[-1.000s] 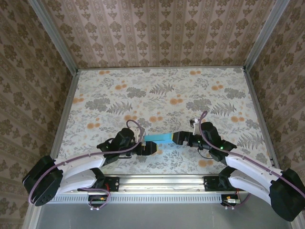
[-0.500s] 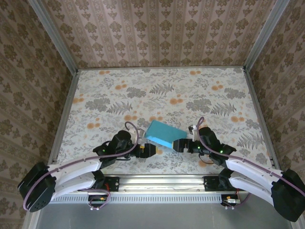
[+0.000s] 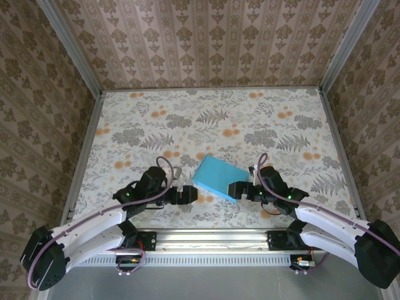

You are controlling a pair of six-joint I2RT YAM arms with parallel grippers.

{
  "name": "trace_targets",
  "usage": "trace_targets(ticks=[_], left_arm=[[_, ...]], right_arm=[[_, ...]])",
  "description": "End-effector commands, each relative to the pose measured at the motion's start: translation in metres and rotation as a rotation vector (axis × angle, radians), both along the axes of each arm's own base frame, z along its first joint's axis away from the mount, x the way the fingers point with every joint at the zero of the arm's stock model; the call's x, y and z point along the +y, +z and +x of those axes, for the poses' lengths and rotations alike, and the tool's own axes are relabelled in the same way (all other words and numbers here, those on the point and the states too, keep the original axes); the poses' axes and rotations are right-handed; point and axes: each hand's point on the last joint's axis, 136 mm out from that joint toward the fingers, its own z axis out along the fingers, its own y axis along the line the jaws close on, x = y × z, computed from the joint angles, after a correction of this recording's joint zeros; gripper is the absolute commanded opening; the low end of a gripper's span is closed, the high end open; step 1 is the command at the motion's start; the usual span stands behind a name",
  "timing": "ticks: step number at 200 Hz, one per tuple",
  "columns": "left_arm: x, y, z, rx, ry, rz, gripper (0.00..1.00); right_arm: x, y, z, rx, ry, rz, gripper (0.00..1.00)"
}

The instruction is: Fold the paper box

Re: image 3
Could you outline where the slotted grey cable duct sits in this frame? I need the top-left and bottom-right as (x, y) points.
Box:
(77, 253), (313, 267)

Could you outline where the grey metal shelf plate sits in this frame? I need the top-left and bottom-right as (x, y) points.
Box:
(29, 252), (395, 300)

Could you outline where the teal paper box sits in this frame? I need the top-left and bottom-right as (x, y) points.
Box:
(192, 153), (251, 204)

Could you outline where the aluminium frame post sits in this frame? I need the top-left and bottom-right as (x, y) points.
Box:
(317, 0), (376, 94)
(40, 0), (104, 96)

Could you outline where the small black controller board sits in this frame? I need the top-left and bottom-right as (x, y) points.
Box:
(114, 253), (142, 271)
(289, 253), (317, 271)

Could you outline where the floral table cover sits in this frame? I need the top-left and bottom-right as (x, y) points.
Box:
(67, 89), (360, 231)

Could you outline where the aluminium mounting beam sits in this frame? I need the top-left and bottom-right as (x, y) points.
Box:
(115, 228), (313, 254)

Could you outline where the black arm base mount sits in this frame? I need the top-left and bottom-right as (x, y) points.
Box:
(124, 230), (158, 252)
(266, 229), (310, 251)

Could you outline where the aluminium table side rail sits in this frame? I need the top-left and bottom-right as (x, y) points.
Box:
(319, 89), (367, 219)
(61, 92), (106, 223)

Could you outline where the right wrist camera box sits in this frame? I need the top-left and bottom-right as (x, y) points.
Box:
(247, 165), (261, 186)

